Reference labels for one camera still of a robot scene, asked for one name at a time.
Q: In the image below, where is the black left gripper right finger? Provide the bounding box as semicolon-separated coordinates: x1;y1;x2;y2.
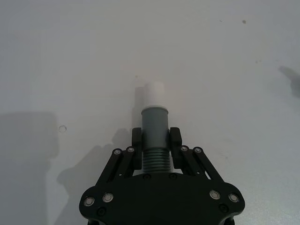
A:
169;127;226;186

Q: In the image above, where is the cream vacuum bottle steel neck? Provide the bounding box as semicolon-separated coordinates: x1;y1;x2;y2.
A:
140;80;174;174

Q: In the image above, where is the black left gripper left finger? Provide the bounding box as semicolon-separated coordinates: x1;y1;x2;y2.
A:
97;127;143;187

